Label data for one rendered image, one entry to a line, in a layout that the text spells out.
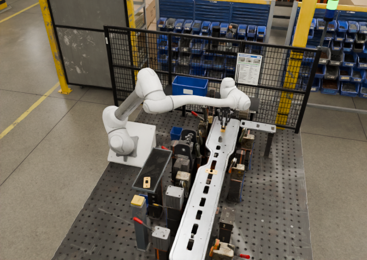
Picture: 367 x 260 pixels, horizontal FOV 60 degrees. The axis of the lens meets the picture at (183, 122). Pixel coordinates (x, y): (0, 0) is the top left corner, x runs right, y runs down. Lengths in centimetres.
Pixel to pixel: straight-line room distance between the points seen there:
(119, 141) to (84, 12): 239
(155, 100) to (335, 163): 264
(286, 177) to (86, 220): 157
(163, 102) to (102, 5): 247
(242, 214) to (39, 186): 226
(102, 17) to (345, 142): 346
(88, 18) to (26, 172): 205
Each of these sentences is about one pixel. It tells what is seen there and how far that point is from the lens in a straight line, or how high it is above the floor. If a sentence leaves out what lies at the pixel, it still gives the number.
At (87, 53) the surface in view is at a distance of 473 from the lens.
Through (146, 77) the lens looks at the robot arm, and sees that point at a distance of 212.
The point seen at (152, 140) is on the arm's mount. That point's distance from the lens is 269.
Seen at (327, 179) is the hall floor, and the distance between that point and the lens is 391.
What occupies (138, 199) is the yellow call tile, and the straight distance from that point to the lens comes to 188.
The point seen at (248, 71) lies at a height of 128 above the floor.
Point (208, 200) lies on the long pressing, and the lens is 208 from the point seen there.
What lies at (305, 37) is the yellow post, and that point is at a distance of 281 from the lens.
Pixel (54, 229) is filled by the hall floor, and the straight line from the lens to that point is 337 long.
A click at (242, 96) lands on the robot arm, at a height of 144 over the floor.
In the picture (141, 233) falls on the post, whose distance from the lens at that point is 208.
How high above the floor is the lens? 260
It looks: 37 degrees down
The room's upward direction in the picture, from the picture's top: 1 degrees clockwise
